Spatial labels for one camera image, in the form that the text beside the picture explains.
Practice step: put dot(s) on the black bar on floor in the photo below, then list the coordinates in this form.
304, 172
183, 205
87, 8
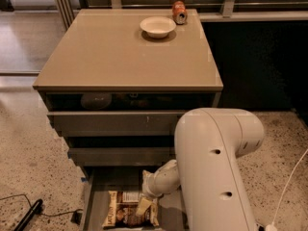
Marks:
35, 209

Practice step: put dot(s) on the bottom grey drawer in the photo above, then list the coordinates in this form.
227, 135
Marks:
171, 208

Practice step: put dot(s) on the brown chip bag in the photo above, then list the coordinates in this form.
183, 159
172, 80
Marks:
122, 211

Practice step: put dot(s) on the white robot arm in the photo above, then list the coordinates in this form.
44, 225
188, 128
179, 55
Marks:
207, 143

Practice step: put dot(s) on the tan drawer cabinet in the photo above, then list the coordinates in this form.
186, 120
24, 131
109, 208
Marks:
107, 51

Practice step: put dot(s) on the orange soda can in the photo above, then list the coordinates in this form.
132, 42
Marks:
179, 12

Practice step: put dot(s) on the grey drawer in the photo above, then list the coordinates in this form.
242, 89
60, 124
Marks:
115, 123
171, 208
121, 156

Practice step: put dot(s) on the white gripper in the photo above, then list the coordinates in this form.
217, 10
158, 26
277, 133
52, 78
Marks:
156, 183

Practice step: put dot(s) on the black power adapter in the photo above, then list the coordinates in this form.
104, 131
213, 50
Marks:
76, 217

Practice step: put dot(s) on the top grey drawer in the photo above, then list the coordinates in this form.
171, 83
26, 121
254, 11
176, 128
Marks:
115, 123

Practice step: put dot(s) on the grey bowl in drawer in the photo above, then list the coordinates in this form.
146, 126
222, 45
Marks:
96, 100

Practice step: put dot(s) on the middle grey drawer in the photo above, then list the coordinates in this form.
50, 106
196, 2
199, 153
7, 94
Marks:
121, 156

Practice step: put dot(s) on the white bowl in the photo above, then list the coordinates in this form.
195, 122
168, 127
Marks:
158, 27

